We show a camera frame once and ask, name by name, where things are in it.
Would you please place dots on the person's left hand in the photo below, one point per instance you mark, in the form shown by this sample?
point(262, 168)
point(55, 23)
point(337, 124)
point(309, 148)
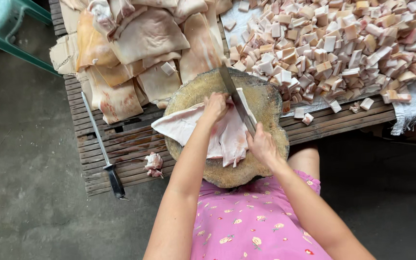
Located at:
point(214, 107)

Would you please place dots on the person's right hand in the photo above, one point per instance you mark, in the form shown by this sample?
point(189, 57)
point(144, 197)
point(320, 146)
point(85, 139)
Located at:
point(262, 144)

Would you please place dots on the person's left fingers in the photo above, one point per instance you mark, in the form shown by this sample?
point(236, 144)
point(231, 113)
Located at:
point(219, 97)

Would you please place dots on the person's right fingers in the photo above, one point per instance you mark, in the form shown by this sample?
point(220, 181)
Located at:
point(254, 135)

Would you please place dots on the long steel butcher knife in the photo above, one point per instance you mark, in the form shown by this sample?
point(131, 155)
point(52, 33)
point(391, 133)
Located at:
point(236, 96)

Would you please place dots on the white pork skin slab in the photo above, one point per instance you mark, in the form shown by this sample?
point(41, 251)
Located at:
point(208, 133)

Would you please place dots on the round wooden chopping block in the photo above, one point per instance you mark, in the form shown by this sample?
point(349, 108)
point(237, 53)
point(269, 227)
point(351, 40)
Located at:
point(226, 126)

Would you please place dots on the person's leg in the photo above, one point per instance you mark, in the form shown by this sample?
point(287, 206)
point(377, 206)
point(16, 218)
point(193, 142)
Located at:
point(304, 159)

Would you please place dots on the pink floral dress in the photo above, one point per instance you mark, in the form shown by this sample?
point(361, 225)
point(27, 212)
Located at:
point(254, 224)

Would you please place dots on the small pink meat scrap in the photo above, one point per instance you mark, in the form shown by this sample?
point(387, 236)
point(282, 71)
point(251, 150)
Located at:
point(153, 164)

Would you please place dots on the pile of pork skin slabs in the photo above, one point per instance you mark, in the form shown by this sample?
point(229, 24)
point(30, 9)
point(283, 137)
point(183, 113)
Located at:
point(139, 47)

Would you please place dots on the slatted bamboo table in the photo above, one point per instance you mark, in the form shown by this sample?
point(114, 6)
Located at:
point(128, 144)

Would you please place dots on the heap of cut pork cubes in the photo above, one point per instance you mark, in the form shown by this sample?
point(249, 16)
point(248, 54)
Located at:
point(337, 47)

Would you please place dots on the brown cardboard sheet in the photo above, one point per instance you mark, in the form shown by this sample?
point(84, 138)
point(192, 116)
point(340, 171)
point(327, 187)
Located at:
point(63, 50)

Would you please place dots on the white woven sack cloth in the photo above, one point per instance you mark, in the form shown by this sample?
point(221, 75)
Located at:
point(415, 108)

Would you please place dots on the teal plastic chair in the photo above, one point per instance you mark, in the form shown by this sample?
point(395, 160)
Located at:
point(9, 29)

